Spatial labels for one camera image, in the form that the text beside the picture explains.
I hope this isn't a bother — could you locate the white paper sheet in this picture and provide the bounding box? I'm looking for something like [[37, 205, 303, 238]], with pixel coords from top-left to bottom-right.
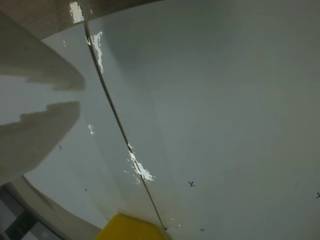
[[83, 0, 320, 240], [0, 19, 167, 231]]

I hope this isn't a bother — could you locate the yellow cube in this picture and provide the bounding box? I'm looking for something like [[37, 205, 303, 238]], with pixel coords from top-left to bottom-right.
[[94, 213, 173, 240]]

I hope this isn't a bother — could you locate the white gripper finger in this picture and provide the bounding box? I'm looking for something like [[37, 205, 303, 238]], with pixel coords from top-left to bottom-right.
[[0, 101, 81, 186], [0, 9, 86, 91]]

